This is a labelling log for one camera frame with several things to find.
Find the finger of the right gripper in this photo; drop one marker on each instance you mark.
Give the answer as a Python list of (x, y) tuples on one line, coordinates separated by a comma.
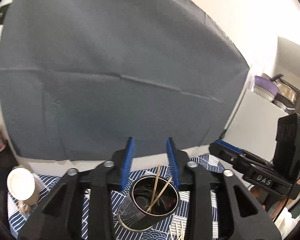
[(229, 153)]

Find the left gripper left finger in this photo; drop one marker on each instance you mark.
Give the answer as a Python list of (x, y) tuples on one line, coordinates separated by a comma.
[(123, 161)]

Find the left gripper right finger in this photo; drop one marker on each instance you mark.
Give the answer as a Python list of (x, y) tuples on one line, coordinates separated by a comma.
[(177, 162)]

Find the black cylindrical utensil holder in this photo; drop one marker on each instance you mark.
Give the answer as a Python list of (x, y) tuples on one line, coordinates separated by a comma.
[(132, 214)]

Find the wooden chopstick bundle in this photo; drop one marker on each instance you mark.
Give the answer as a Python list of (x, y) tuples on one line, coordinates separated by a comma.
[(176, 230)]

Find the white cabinet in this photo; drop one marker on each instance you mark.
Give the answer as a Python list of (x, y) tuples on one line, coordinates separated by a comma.
[(254, 126)]

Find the steel pot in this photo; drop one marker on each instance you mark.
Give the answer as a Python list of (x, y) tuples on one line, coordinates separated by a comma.
[(286, 94)]

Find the grey fabric backdrop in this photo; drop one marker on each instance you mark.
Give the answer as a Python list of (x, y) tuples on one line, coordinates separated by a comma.
[(79, 77)]

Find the beige ceramic mug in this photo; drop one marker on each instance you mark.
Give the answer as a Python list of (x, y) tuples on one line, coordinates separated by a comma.
[(23, 186)]

